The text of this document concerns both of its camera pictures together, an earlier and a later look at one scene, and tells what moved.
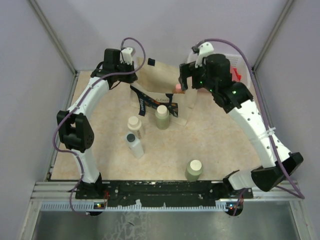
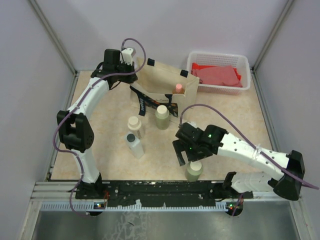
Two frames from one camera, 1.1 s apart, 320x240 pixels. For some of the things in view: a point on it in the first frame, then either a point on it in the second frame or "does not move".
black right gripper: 187,70 -> 180,146
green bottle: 194,170 does not move
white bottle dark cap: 135,145 does not move
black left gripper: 132,78 does not move
